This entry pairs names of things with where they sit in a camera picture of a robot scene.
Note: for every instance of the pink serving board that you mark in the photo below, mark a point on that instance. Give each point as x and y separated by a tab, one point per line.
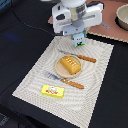
108	26

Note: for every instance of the beige striped placemat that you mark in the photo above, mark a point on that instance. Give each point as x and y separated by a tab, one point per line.
77	105

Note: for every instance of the yellow butter box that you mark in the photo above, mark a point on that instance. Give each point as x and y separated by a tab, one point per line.
52	91

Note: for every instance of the fork with wooden handle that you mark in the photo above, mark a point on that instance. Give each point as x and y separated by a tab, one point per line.
66	81

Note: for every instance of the knife with wooden handle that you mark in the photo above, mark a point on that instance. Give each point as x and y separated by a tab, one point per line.
80	56

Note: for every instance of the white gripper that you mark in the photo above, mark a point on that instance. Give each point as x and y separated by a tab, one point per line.
73	16

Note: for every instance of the golden bread loaf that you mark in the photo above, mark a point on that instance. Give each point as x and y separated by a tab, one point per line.
70	64

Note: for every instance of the beige bowl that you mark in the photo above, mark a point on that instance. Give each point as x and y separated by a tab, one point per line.
122	15

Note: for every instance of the round wooden plate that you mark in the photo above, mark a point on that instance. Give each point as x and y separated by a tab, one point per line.
62	71

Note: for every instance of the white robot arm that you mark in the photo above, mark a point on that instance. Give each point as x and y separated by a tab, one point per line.
73	16

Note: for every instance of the light blue milk carton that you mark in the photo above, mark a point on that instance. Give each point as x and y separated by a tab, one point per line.
79	39

